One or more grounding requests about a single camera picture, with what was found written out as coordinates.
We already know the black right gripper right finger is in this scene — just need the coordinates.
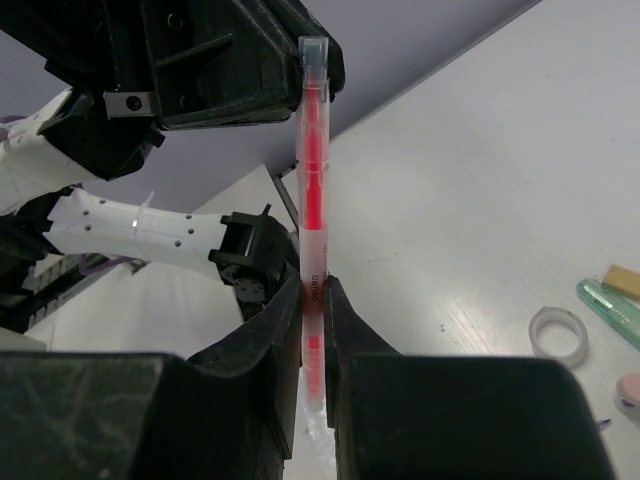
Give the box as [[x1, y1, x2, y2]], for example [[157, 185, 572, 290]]
[[324, 277, 615, 479]]

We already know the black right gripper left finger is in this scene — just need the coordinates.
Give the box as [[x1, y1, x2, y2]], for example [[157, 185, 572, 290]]
[[1, 277, 302, 479]]

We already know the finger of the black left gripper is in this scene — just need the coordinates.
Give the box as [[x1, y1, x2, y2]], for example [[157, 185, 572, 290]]
[[1, 1, 164, 180], [140, 1, 345, 130]]

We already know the red highlighter pen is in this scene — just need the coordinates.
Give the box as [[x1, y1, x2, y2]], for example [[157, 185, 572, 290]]
[[296, 36, 330, 412]]

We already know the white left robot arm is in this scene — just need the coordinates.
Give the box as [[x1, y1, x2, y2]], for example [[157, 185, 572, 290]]
[[1, 1, 327, 332]]

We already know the clear tape roll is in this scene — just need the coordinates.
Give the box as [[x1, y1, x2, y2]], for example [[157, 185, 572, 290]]
[[528, 306, 589, 368]]

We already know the green correction tape dispenser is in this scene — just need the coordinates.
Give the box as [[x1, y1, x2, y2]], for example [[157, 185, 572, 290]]
[[576, 279, 639, 350]]

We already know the yellow eraser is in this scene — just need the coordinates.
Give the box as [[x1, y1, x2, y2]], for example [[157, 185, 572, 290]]
[[602, 265, 640, 301]]

